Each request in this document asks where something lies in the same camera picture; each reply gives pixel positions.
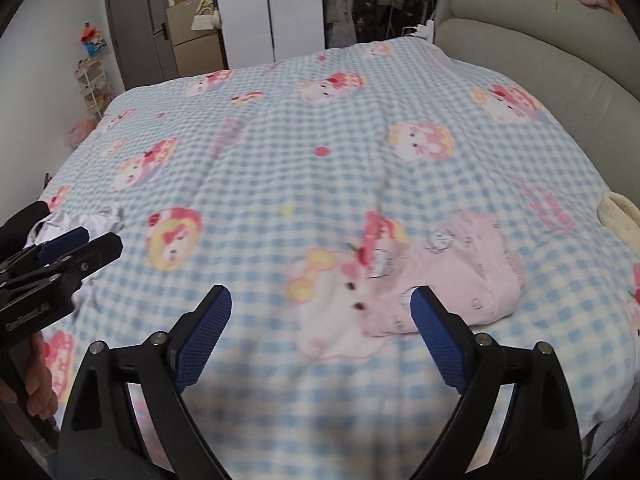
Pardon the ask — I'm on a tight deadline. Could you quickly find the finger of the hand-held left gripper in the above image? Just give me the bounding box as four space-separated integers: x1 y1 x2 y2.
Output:
50 234 123 291
22 226 91 266

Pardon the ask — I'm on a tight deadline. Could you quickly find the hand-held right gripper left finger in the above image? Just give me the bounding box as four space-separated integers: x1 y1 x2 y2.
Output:
57 284 233 480

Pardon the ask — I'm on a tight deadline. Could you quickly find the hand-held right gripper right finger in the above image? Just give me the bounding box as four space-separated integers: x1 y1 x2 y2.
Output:
410 285 584 480

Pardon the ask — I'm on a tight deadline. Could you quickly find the white garment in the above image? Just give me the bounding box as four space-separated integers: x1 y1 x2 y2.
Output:
27 204 125 316

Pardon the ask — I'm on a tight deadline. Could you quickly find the pink printed garment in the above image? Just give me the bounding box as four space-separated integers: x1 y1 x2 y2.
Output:
362 211 527 337

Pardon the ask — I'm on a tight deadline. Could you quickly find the person's left hand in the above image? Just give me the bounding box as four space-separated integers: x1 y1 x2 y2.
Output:
22 332 58 421

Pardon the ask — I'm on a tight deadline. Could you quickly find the black garment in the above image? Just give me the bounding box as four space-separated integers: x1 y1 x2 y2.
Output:
0 200 51 261

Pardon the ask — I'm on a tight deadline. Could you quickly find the pale pink plush toy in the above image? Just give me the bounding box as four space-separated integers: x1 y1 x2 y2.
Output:
66 117 98 150

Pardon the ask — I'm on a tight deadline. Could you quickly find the white shelf rack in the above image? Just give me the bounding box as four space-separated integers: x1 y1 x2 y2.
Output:
75 57 112 117

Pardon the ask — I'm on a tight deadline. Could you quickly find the red blue plush toy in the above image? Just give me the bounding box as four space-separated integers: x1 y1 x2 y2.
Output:
79 24 107 57

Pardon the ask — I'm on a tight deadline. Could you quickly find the cardboard boxes stack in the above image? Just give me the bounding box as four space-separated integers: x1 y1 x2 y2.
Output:
166 0 228 80

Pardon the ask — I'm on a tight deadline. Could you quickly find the dark grey door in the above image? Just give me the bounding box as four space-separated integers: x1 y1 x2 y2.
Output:
103 0 178 92

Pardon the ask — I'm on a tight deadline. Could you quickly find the blue checked printed blanket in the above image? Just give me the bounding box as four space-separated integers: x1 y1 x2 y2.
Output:
37 37 640 480

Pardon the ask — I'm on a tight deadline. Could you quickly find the white bag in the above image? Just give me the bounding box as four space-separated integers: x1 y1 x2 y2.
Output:
191 7 222 32

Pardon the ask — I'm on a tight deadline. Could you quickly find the white wardrobe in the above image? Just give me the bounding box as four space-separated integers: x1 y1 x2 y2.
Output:
214 0 327 70

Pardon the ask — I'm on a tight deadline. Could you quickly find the grey upholstered headboard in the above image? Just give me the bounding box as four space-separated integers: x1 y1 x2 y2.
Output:
432 0 640 201

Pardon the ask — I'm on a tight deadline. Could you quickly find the dark glass wardrobe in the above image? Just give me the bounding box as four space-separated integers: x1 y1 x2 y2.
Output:
320 0 443 51

